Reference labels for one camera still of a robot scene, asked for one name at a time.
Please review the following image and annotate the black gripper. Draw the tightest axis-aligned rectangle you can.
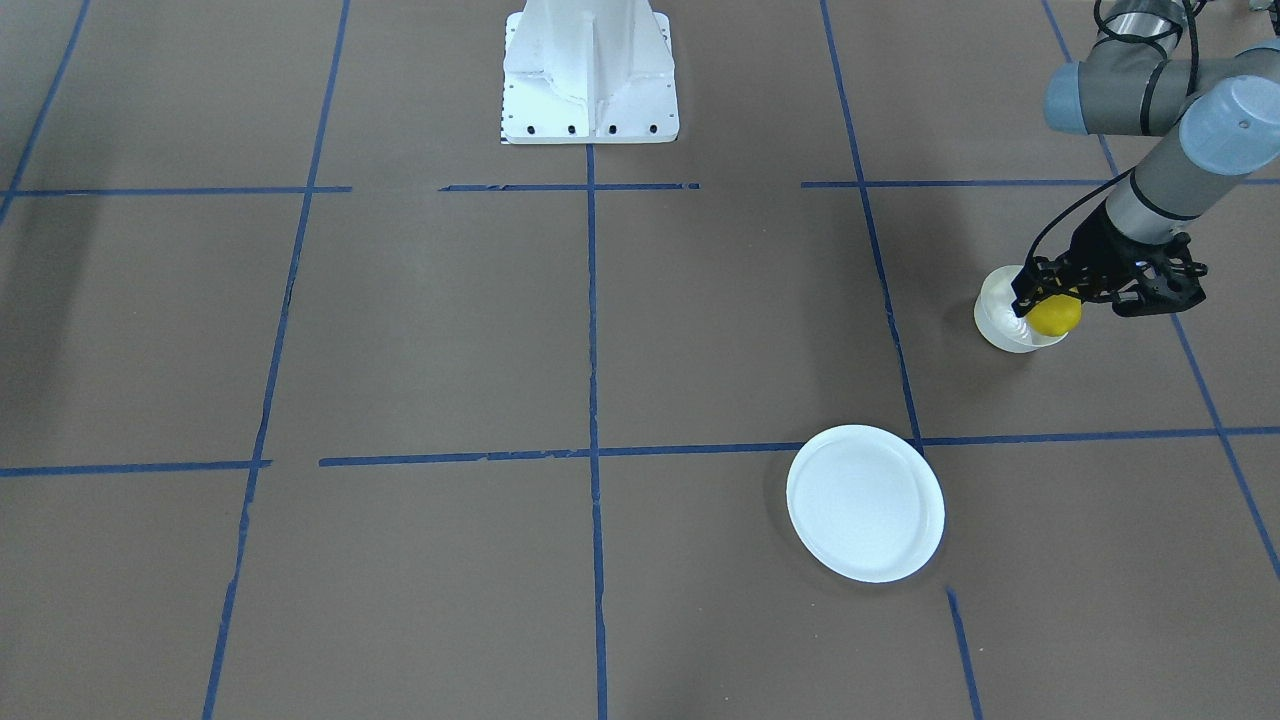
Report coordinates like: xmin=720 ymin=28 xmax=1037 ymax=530
xmin=1012 ymin=200 xmax=1176 ymax=319

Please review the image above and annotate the yellow lemon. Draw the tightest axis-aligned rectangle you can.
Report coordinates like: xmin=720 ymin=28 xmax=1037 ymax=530
xmin=1025 ymin=293 xmax=1083 ymax=338

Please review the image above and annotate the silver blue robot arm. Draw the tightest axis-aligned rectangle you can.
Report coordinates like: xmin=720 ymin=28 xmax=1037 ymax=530
xmin=1011 ymin=1 xmax=1279 ymax=318

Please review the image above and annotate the white round bowl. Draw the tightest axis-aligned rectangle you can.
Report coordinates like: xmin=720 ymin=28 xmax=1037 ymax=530
xmin=973 ymin=265 xmax=1074 ymax=354

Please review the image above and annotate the white round plate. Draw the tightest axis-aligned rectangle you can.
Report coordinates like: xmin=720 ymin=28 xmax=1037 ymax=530
xmin=785 ymin=425 xmax=946 ymax=584

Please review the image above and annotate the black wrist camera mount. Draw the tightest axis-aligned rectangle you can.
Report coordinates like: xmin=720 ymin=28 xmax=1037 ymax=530
xmin=1111 ymin=232 xmax=1208 ymax=318

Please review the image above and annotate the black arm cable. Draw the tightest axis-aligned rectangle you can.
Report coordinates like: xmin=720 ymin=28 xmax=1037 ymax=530
xmin=1025 ymin=0 xmax=1216 ymax=272

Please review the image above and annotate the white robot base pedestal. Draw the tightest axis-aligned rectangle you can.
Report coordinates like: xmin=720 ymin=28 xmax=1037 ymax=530
xmin=500 ymin=1 xmax=681 ymax=145

